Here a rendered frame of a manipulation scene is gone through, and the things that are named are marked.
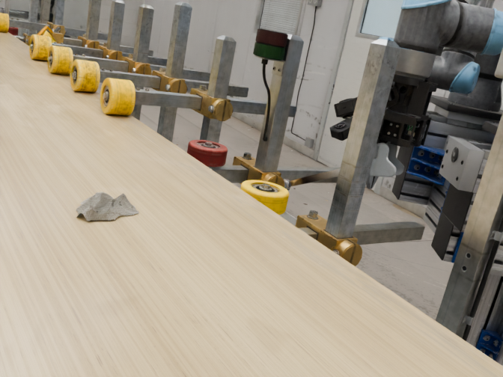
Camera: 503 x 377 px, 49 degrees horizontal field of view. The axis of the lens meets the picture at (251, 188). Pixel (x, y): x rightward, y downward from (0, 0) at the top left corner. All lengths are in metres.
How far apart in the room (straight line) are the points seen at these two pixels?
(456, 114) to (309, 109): 3.81
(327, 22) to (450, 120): 3.79
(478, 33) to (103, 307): 0.76
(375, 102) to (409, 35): 0.13
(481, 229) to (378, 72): 0.30
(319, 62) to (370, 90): 4.52
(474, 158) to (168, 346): 0.90
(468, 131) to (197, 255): 1.24
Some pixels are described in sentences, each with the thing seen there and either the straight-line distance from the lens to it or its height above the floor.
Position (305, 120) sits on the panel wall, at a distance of 5.52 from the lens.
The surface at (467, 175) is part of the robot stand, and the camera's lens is 1.25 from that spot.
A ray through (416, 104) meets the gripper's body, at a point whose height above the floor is 1.08.
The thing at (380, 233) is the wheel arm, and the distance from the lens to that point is 1.12.
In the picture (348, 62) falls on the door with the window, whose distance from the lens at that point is 5.11.
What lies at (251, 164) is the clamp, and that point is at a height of 0.87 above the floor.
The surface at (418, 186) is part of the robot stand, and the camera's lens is 1.76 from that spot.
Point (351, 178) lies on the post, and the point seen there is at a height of 0.94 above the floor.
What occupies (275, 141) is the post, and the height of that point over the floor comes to 0.94.
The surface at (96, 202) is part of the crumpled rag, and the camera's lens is 0.71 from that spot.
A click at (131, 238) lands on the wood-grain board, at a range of 0.65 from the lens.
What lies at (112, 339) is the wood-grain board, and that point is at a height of 0.90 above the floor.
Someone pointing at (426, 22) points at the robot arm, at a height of 1.21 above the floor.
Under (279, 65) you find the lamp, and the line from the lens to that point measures 1.12.
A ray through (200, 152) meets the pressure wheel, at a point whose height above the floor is 0.90.
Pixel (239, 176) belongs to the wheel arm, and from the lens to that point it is 1.17.
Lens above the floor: 1.16
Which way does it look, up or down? 17 degrees down
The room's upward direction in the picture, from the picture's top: 11 degrees clockwise
